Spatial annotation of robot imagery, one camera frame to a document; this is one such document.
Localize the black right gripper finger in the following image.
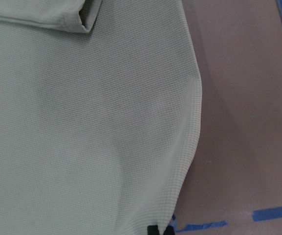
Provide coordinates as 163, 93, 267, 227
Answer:
147, 225, 159, 235

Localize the green long-sleeve shirt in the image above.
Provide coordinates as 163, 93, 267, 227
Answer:
0, 0, 202, 235

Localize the brown table cover mat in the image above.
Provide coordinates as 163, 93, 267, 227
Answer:
174, 0, 282, 235

